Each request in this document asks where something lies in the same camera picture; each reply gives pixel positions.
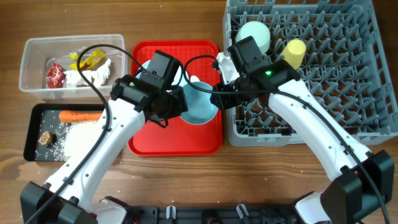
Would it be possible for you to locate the light blue plate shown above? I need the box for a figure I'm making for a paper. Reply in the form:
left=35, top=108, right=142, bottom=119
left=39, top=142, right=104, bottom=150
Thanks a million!
left=135, top=59, right=184, bottom=91

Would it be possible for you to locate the light blue bowl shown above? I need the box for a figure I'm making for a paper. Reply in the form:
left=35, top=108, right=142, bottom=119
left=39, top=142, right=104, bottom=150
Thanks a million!
left=180, top=84, right=218, bottom=125

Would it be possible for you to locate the white plastic spoon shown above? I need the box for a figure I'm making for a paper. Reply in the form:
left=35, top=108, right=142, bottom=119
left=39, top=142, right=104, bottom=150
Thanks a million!
left=189, top=75, right=200, bottom=83

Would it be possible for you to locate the mint green bowl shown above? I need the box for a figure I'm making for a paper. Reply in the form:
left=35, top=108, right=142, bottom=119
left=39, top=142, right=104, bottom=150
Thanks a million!
left=235, top=21, right=271, bottom=54

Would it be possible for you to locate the yellow plastic cup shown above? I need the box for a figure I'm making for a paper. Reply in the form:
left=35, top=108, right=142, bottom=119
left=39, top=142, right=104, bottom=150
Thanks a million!
left=282, top=39, right=307, bottom=70

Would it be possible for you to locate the gold foil wrapper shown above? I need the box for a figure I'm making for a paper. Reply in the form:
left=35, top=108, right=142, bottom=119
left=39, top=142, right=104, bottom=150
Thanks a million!
left=69, top=49, right=105, bottom=70

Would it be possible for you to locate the white tissue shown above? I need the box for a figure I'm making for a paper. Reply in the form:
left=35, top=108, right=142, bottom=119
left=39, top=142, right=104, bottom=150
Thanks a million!
left=64, top=59, right=112, bottom=88

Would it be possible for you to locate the red snack wrapper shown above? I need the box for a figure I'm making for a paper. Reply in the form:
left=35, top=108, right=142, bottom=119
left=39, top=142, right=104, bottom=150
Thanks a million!
left=45, top=63, right=64, bottom=89

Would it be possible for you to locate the brown food lump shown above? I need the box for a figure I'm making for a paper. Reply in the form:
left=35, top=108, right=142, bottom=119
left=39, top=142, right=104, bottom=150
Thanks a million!
left=38, top=131, right=57, bottom=147

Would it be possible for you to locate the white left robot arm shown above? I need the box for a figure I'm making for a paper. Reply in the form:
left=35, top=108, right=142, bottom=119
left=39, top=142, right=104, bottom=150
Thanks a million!
left=20, top=75, right=187, bottom=223

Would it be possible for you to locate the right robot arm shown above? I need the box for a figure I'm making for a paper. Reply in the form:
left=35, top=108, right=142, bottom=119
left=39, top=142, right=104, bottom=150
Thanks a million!
left=210, top=37, right=394, bottom=223

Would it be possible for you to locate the grey dishwasher rack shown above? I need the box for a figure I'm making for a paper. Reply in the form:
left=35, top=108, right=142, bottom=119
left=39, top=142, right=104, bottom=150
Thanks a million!
left=223, top=0, right=397, bottom=145

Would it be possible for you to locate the black food waste tray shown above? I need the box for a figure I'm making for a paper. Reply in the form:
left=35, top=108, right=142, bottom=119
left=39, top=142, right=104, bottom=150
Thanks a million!
left=23, top=103, right=104, bottom=162

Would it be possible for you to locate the red plastic tray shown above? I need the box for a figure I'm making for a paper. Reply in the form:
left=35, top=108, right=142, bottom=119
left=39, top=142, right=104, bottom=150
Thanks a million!
left=127, top=40, right=223, bottom=156

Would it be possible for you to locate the spilled white rice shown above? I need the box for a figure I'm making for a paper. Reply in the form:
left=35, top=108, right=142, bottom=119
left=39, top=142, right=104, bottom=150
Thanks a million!
left=64, top=120, right=101, bottom=158

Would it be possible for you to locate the orange carrot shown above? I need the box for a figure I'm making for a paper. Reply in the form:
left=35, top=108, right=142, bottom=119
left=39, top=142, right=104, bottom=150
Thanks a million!
left=59, top=110, right=102, bottom=123

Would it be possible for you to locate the clear plastic bin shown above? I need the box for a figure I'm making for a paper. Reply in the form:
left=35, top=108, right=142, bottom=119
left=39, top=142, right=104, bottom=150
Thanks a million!
left=19, top=34, right=128, bottom=100

